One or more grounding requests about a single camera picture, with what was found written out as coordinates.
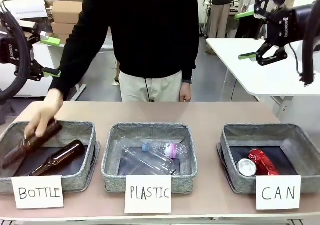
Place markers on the grey fabric basket plastic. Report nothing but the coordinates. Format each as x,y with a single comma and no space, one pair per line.
150,132

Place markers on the white paper label PLASTIC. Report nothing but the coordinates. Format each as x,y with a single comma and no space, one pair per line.
148,193

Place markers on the person's left forearm black sleeve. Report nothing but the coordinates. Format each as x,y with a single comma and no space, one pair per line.
188,65

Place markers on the person's left hand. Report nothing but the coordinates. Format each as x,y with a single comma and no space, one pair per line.
186,92

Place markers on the flat closed cardboard box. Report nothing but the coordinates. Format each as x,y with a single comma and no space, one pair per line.
62,28
63,38

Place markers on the white printed carton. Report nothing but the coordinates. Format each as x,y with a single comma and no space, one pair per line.
27,7

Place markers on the brown glass bottle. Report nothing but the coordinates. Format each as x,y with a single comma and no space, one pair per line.
65,155
32,145

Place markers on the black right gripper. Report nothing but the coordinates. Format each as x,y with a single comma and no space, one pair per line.
282,25

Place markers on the bystander in white coat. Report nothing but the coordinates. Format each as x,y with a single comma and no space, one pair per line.
247,27

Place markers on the red soda can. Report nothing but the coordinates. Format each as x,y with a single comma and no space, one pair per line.
265,162

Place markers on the grey fabric basket bottle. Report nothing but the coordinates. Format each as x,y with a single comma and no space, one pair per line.
75,132

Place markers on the silver-topped soda can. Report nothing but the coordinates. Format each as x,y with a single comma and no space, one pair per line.
247,167

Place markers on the small plastic bottle pink label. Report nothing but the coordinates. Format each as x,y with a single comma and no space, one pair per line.
170,150

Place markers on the white side table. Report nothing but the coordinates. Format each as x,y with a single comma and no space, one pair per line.
250,77

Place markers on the person's right hand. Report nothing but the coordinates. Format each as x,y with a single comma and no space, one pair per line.
47,112

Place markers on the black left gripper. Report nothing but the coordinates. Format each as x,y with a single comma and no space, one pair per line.
12,50

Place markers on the person in black sweater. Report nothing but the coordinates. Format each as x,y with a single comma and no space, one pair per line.
150,27

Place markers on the grey fabric basket can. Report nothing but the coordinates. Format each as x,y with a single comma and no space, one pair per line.
262,135

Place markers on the white paper label BOTTLE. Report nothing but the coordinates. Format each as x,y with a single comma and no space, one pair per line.
37,192

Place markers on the white desk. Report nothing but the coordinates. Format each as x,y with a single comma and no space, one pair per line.
82,85

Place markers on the white paper label CAN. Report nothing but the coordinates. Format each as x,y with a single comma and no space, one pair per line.
278,192

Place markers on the open cardboard box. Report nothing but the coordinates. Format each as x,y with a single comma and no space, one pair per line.
67,12

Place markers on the large clear plastic bottle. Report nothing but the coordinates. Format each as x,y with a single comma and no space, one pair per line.
147,160

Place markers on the person's right forearm black sleeve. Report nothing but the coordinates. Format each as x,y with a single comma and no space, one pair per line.
72,62

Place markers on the bystander in dark top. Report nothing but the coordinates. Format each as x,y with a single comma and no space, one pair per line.
222,10

